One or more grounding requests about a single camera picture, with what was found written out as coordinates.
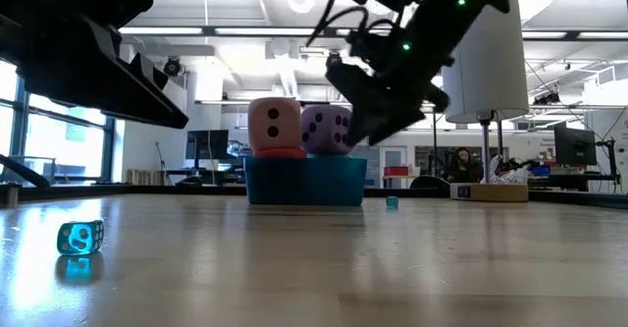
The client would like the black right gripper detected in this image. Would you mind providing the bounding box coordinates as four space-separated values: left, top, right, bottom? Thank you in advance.
326 27 455 146

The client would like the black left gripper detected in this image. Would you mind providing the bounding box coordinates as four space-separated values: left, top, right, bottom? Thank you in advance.
0 0 190 131

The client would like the purple foam die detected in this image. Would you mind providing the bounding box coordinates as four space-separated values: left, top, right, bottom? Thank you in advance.
299 104 354 156

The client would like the pink foam die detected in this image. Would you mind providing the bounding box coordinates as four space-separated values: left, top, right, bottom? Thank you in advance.
247 96 302 152

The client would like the red foam die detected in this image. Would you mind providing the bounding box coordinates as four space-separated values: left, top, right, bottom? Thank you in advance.
253 147 308 160

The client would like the black office chair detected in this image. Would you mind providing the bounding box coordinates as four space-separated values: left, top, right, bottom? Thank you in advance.
409 174 451 191

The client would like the wooden block row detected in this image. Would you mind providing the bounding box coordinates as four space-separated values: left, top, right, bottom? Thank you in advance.
126 168 166 186

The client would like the black computer monitor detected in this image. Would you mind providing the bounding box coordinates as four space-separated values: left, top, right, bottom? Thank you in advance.
553 122 599 167
184 129 230 160

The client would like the person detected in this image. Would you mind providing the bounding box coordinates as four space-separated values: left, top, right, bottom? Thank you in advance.
444 146 480 184

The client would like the blue plastic bin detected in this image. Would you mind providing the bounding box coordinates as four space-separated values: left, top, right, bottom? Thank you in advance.
243 155 369 207

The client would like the white shade table lamp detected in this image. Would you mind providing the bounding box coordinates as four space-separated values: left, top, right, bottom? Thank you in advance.
441 0 530 203

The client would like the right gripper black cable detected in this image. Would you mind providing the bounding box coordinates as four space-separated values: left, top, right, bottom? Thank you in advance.
306 0 401 48

